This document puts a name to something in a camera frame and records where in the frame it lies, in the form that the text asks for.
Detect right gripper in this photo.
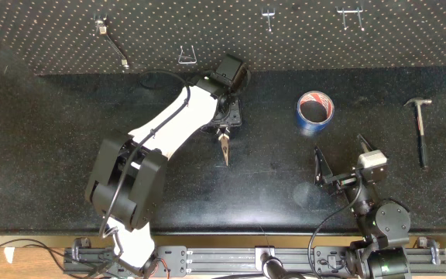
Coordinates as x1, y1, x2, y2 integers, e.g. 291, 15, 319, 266
313, 133, 389, 195

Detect roll of blue tape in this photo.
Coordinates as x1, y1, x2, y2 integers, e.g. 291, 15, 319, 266
295, 90, 335, 136

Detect pliers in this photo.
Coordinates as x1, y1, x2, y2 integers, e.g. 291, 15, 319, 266
216, 129, 232, 167

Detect wrench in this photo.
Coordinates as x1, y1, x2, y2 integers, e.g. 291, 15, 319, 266
94, 21, 131, 71

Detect black pegboard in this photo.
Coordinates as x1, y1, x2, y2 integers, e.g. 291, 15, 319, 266
0, 0, 446, 77

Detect hammer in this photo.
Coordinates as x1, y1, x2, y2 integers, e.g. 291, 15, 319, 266
403, 97, 433, 171

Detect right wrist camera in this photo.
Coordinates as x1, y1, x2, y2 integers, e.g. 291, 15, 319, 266
356, 149, 388, 170

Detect mounting rail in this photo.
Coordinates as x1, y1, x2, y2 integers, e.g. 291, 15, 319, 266
63, 236, 446, 279

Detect thin black cable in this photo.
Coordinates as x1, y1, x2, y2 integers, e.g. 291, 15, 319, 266
0, 237, 66, 272

